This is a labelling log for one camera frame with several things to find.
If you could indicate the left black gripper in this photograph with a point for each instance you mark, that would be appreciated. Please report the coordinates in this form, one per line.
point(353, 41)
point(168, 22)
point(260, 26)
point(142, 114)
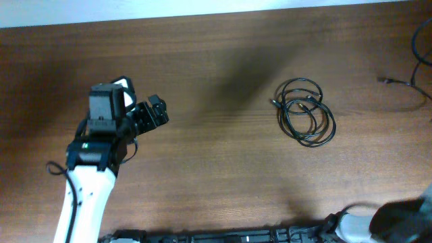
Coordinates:
point(152, 121)

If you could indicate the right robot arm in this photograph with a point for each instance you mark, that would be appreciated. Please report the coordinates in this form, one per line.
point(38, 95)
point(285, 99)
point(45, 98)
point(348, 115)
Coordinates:
point(398, 221)

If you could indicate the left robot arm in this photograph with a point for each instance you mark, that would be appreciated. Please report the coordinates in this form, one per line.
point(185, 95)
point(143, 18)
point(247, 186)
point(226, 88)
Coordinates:
point(114, 120)

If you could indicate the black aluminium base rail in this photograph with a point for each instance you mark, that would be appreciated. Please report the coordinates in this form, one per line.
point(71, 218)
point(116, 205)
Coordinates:
point(266, 234)

